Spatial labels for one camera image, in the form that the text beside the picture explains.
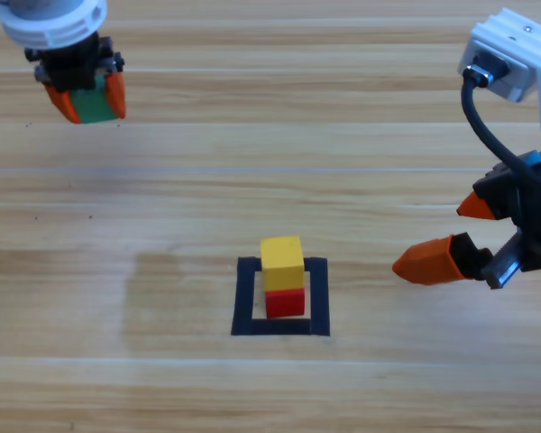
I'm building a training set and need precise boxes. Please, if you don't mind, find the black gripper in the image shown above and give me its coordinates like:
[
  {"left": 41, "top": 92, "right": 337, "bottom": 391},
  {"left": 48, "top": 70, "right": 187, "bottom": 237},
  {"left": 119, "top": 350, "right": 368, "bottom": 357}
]
[
  {"left": 390, "top": 147, "right": 541, "bottom": 290},
  {"left": 24, "top": 33, "right": 129, "bottom": 125}
]

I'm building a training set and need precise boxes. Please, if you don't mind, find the green wooden cube block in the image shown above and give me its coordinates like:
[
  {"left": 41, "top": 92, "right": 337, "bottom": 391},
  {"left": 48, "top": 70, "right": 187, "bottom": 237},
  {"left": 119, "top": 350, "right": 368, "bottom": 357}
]
[{"left": 70, "top": 74, "right": 118, "bottom": 126}]

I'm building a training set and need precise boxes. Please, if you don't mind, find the yellow wooden cube block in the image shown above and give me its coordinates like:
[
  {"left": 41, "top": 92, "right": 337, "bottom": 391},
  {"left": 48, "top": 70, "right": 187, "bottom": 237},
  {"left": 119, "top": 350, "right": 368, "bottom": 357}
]
[{"left": 260, "top": 235, "right": 306, "bottom": 292}]

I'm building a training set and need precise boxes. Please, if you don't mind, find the red wooden cube block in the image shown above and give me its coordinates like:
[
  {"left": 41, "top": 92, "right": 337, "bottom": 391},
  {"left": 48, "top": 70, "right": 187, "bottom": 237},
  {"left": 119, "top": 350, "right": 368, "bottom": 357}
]
[{"left": 264, "top": 287, "right": 307, "bottom": 319}]

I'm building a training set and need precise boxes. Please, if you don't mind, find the black tape square outline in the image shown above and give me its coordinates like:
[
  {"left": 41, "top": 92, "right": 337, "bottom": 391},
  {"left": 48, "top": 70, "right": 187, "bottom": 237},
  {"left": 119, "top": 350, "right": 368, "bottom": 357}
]
[{"left": 230, "top": 256, "right": 331, "bottom": 337}]

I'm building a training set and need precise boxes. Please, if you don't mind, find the thick black camera cable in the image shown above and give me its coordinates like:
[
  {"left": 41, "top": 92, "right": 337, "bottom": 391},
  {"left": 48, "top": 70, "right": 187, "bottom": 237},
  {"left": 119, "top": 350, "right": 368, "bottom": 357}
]
[{"left": 459, "top": 62, "right": 541, "bottom": 190}]

